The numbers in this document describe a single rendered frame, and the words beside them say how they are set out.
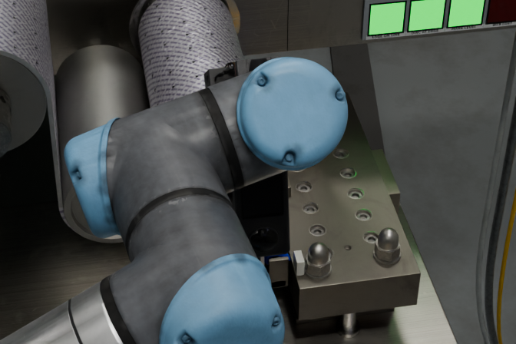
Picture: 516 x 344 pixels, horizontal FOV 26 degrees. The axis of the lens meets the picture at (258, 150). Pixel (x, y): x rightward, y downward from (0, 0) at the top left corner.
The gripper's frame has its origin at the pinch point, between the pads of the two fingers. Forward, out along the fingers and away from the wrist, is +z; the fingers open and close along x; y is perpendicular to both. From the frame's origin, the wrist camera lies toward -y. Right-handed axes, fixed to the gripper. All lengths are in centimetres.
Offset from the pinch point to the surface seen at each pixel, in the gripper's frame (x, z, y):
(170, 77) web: 4.5, 22.6, 9.4
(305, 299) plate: -10.2, 33.1, -19.8
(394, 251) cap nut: -22.2, 32.5, -15.1
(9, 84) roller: 22.3, 13.9, 9.9
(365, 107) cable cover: -65, 221, 9
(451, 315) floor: -66, 159, -46
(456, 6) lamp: -40, 49, 17
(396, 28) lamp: -31, 50, 15
